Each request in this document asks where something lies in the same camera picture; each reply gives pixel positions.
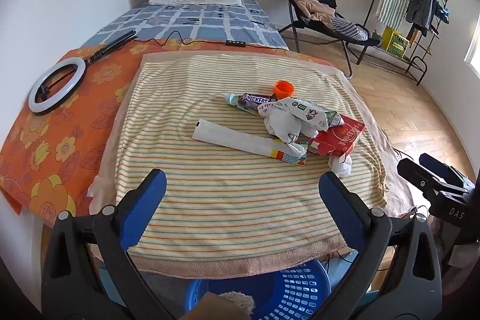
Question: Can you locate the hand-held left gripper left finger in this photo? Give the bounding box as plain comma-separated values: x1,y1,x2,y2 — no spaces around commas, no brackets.
40,169,177,320

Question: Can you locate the teal garment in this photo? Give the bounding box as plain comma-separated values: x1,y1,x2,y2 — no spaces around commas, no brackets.
437,0,451,22

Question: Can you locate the window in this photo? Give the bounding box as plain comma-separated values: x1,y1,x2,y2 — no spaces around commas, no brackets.
463,5,480,75

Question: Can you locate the dark jacket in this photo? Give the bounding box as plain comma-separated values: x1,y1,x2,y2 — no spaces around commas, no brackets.
405,0,437,36

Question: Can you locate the brown candy bar wrapper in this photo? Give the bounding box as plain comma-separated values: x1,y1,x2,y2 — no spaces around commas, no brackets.
238,92,276,112

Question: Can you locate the pink cloth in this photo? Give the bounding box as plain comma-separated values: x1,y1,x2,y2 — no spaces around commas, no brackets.
293,0,336,22

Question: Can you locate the blue plastic basket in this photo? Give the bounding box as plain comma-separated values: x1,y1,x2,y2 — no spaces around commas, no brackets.
184,260,332,320

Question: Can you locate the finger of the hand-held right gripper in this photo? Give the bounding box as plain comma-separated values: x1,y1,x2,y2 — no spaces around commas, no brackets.
418,153,466,190
396,158,451,201

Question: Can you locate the yellow striped towel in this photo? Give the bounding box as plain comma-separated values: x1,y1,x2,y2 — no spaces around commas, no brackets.
114,54,389,261

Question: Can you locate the cream knitted cloth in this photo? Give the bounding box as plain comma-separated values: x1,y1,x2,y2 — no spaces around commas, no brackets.
218,291,256,315

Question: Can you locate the yellow crate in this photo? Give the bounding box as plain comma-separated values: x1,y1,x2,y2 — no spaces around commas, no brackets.
380,25,410,60

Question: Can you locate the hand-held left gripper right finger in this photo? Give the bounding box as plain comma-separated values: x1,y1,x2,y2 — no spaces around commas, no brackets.
318,171,444,320

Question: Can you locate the white ring light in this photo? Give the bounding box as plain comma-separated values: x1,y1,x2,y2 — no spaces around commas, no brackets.
28,57,88,115

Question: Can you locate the black metal clothes rack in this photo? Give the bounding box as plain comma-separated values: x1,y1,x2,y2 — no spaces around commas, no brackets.
352,0,451,86

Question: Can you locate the orange floral sheet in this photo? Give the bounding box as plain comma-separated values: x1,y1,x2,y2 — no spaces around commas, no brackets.
0,39,338,227

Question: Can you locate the blue checked bed sheet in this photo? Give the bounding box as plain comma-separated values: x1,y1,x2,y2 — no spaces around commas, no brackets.
80,0,289,51

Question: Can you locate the long white paper box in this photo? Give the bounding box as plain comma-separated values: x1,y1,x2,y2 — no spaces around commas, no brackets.
193,118,308,166

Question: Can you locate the small white tissue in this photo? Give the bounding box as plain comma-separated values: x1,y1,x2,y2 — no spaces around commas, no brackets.
329,154,353,178

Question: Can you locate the white folded sheet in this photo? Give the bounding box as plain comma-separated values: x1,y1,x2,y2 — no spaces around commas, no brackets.
148,0,242,7

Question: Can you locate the black cable with inline remote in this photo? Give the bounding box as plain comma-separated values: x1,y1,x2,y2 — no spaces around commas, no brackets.
133,31,278,48

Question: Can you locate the grey striped garment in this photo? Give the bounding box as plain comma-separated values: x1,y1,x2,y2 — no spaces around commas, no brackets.
330,16,370,41

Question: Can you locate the brown cardboard piece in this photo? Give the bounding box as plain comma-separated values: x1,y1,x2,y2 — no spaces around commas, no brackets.
184,292,250,320

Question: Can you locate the black folded tripod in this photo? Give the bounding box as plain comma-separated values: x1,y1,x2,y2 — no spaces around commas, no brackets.
86,29,137,62

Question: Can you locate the red packet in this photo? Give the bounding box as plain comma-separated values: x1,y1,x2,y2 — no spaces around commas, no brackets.
307,114,366,157

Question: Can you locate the white snack packet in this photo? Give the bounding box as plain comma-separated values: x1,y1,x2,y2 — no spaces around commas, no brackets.
259,97,344,127

